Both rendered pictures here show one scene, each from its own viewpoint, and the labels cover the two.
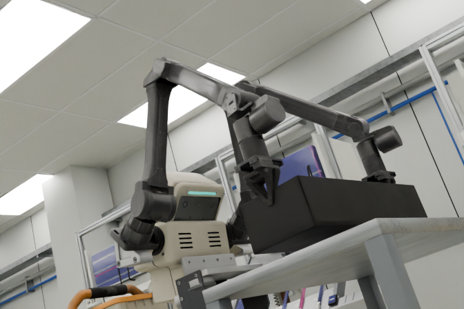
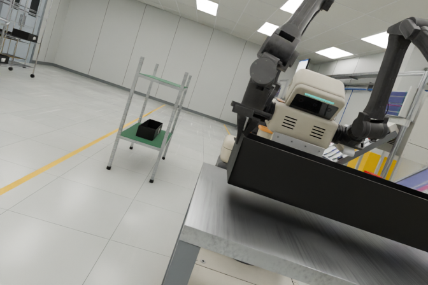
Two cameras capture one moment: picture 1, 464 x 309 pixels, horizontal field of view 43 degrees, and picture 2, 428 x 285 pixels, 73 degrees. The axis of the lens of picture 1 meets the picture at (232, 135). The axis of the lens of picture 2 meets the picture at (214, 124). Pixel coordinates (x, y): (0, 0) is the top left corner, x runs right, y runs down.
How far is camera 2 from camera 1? 1.03 m
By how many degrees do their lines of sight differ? 59
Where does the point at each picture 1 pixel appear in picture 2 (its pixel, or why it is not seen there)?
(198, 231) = (305, 121)
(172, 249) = (274, 123)
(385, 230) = (189, 240)
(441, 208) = not seen: outside the picture
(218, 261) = (305, 147)
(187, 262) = (276, 136)
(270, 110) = (254, 69)
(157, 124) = not seen: hidden behind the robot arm
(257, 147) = (249, 95)
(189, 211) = (304, 105)
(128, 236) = not seen: hidden behind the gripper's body
